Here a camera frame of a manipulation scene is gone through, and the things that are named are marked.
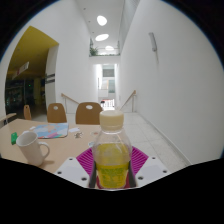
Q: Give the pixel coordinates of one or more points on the small wooden side table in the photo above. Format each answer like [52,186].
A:
[7,116]

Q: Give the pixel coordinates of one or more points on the green potted plant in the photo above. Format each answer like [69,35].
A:
[93,51]

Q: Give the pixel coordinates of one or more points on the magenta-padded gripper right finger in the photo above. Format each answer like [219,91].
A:
[151,170]

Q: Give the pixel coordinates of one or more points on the white ceramic mug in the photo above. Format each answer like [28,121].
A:
[30,146]

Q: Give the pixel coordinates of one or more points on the dark store shelf unit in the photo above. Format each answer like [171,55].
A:
[18,96]

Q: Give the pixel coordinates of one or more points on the white paper slip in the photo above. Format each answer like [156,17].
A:
[74,129]

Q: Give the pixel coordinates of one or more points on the dark wall sign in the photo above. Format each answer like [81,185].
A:
[50,78]

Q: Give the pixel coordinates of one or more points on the group of round ceiling lights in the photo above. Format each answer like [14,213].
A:
[102,20]

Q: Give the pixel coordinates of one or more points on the plain wooden chair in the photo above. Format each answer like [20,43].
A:
[27,112]

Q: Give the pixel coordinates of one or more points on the small green box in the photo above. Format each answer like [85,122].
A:
[14,138]

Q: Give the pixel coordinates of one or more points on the hanging white banner sign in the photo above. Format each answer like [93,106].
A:
[20,70]

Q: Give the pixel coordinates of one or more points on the wooden chair with oval hole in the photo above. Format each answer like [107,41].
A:
[56,115]
[87,116]

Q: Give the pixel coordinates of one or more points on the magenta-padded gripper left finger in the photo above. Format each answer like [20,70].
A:
[71,170]

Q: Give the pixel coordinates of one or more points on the wooden stair handrail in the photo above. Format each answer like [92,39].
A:
[130,96]
[68,98]

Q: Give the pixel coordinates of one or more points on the colourful printed flat mat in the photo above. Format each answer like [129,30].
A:
[51,130]

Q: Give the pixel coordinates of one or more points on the clear bottle with yellow label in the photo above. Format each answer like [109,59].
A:
[111,160]

